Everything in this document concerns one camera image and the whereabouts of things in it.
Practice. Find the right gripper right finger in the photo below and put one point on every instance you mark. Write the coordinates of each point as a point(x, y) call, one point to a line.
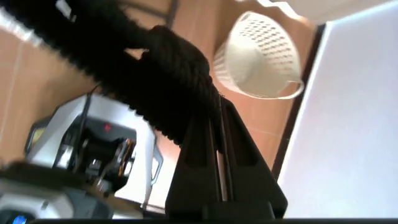
point(255, 189)

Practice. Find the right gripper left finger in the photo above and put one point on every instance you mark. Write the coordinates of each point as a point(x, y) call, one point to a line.
point(192, 189)

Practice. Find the black garment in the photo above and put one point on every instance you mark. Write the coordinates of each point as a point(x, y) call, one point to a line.
point(155, 77)

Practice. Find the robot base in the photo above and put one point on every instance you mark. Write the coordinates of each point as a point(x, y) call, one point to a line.
point(102, 112)

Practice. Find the white laundry basket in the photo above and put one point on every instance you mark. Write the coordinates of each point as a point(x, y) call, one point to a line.
point(258, 62)

